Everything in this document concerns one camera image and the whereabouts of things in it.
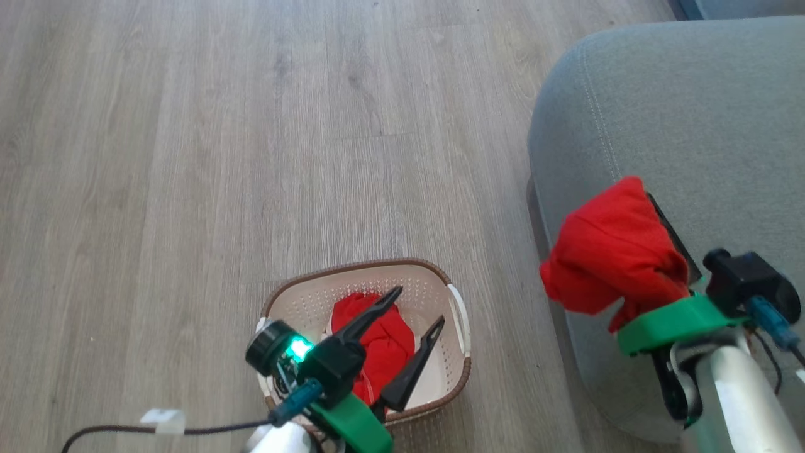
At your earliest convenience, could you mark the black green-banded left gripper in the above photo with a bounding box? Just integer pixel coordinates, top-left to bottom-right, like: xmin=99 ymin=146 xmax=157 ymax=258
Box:
xmin=294 ymin=286 xmax=446 ymax=453

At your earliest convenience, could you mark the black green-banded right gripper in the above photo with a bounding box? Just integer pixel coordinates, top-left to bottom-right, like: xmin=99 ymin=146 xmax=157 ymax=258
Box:
xmin=617 ymin=192 xmax=750 ymax=422

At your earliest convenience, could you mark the red garment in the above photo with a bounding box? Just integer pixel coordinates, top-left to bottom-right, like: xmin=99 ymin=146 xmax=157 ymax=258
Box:
xmin=540 ymin=176 xmax=691 ymax=334
xmin=330 ymin=293 xmax=416 ymax=406

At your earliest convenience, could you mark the beige perforated laundry basket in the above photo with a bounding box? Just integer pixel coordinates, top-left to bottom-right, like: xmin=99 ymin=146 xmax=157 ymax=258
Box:
xmin=259 ymin=258 xmax=472 ymax=426

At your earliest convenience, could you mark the blue left cable connector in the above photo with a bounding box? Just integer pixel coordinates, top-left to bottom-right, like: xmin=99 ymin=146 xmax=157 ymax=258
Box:
xmin=269 ymin=379 xmax=323 ymax=427

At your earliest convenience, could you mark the blue cable connector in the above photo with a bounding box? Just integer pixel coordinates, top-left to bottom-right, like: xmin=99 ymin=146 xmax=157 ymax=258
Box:
xmin=269 ymin=379 xmax=323 ymax=427
xmin=747 ymin=296 xmax=801 ymax=350

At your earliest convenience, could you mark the blue right cable connector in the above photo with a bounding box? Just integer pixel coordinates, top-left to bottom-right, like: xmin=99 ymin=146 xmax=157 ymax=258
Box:
xmin=747 ymin=296 xmax=801 ymax=350

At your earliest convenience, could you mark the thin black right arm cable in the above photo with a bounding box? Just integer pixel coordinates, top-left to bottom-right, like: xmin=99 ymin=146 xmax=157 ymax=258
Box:
xmin=752 ymin=328 xmax=805 ymax=396

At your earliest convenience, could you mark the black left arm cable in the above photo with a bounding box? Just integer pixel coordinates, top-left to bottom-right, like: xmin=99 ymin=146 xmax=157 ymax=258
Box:
xmin=62 ymin=420 xmax=277 ymax=453

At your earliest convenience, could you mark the white cable tag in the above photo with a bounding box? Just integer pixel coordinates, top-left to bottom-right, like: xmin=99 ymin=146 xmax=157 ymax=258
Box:
xmin=140 ymin=409 xmax=186 ymax=436

